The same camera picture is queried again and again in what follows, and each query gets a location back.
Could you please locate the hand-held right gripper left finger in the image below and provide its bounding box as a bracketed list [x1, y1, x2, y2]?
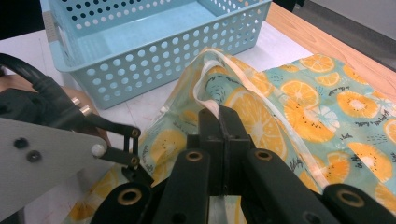
[198, 106, 226, 197]

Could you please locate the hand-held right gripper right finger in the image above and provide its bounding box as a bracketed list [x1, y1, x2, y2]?
[219, 105, 257, 196]

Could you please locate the orange fruit print cloth bag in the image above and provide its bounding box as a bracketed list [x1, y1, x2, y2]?
[62, 46, 396, 224]

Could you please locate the light blue plastic basket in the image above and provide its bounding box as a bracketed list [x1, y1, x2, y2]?
[40, 0, 274, 110]

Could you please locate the white mat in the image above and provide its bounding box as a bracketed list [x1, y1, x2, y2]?
[0, 21, 314, 224]

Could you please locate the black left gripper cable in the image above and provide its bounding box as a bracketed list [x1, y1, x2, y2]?
[0, 52, 92, 117]

